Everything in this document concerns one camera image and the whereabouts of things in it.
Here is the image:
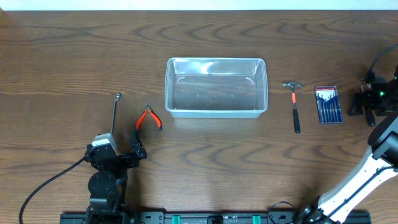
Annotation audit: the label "blue precision screwdriver set case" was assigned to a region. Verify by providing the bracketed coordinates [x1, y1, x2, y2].
[315, 86, 343, 124]

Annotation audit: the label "left black cable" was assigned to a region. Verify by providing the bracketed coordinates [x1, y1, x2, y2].
[18, 157, 86, 224]

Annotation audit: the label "silver offset ring wrench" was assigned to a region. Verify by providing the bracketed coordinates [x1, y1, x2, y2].
[109, 93, 121, 134]

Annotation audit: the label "orange handled cutting pliers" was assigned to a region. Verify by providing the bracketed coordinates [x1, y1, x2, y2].
[135, 101, 164, 132]

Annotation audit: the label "clear plastic container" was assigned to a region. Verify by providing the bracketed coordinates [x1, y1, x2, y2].
[164, 57, 269, 119]

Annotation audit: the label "black yellow handled screwdriver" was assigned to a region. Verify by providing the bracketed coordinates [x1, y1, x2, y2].
[365, 109, 376, 127]

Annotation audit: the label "black cable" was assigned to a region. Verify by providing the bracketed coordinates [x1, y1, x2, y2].
[18, 157, 86, 224]
[362, 42, 398, 83]

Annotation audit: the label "claw hammer orange black handle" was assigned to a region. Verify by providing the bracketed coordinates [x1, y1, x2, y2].
[282, 81, 304, 134]

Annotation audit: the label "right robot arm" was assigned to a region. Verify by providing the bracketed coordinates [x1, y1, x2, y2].
[294, 68, 397, 223]

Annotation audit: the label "right black cable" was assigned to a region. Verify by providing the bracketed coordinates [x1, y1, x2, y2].
[362, 42, 398, 83]

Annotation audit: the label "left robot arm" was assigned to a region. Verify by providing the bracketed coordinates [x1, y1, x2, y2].
[84, 128, 147, 215]

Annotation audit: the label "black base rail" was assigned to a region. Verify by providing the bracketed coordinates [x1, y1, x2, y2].
[59, 212, 372, 224]

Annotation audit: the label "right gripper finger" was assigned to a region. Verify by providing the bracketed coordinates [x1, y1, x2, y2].
[348, 93, 363, 116]
[376, 108, 394, 116]

